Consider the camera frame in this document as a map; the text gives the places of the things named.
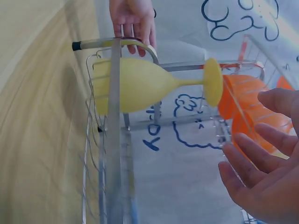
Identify person's right hand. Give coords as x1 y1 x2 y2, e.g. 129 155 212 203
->
218 88 299 224

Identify person's left hand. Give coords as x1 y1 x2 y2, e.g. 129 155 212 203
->
109 0 157 58

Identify metal dish rack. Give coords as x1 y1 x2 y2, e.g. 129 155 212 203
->
71 36 266 224

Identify clear plastic holder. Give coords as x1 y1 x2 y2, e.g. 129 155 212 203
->
211 70 252 186

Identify yellow plastic goblet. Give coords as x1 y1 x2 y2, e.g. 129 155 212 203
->
92 57 224 116

